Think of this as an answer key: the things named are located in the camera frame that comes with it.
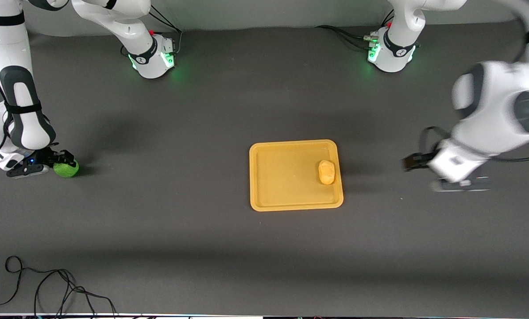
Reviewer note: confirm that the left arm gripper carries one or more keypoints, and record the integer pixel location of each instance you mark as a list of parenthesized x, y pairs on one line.
[(415, 161)]

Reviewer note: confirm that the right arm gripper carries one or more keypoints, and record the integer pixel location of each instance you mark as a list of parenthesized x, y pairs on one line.
[(47, 156)]

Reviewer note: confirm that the green toy apple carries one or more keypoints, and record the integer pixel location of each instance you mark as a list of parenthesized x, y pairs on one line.
[(66, 170)]

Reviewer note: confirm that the yellow toy potato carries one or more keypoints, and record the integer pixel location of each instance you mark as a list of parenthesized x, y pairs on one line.
[(326, 172)]

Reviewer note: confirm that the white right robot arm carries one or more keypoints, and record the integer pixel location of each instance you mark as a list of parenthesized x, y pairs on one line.
[(25, 119)]

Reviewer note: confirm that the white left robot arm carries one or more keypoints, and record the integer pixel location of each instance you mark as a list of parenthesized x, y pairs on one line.
[(494, 115)]

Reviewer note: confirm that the yellow plastic tray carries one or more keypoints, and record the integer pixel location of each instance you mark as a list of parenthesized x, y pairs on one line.
[(291, 177)]

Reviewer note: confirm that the dark grey table mat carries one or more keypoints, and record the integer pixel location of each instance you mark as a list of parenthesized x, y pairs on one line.
[(202, 248)]

